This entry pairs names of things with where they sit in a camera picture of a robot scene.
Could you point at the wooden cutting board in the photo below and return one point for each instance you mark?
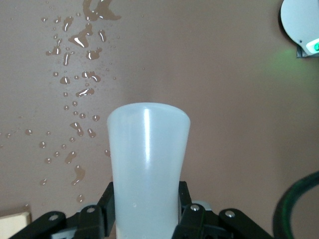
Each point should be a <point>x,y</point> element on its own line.
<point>12,221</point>

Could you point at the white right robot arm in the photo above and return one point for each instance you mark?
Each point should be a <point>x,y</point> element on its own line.
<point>294,22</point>

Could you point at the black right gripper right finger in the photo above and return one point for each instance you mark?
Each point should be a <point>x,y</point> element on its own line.
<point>199,224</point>

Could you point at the translucent squeeze bottle orange cap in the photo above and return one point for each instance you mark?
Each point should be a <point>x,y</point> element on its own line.
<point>147,161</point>

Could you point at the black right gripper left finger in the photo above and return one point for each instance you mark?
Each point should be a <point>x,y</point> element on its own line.
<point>94,221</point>

